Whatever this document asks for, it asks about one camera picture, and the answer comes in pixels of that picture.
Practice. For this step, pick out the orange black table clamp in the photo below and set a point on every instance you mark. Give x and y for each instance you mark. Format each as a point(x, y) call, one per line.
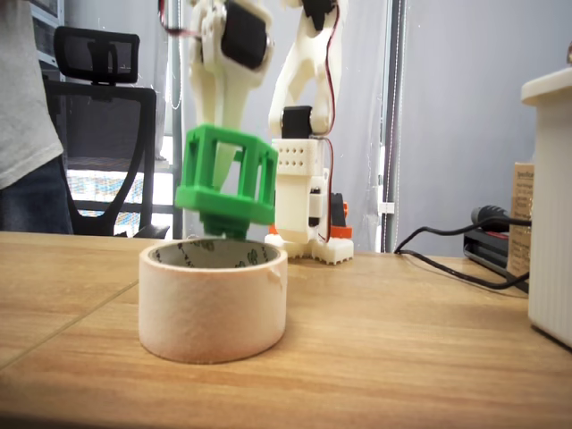
point(338, 210)
point(272, 229)

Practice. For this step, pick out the green hexagonal printed component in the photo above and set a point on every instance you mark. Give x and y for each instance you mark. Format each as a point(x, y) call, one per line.
point(223, 210)

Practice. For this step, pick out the black mesh office chair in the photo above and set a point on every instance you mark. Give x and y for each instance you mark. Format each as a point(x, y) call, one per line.
point(98, 53)

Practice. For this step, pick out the person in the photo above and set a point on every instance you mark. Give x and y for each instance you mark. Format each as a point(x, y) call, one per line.
point(22, 89)

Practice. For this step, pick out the beige masking tape roll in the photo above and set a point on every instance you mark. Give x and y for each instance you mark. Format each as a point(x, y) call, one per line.
point(210, 313)

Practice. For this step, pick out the grey vertical pole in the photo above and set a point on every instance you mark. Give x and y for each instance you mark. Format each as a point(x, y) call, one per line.
point(395, 111)

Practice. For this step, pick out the grey window frame post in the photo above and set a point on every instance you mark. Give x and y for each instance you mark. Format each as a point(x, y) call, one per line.
point(177, 147)

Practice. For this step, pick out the brown cardboard box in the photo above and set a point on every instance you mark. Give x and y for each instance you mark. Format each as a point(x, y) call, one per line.
point(522, 250)

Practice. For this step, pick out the white ribbed plastic bin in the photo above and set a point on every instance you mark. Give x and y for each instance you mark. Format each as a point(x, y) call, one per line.
point(554, 223)

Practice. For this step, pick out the black ribbed plug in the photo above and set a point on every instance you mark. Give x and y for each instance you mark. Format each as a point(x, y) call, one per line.
point(489, 213)

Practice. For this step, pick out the small white clip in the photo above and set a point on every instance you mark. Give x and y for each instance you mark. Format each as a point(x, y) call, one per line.
point(386, 208)

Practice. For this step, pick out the grey storage shelf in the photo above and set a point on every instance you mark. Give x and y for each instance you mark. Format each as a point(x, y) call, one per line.
point(44, 27)

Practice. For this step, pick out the black device with red label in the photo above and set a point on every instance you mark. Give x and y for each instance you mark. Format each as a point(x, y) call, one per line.
point(487, 254)

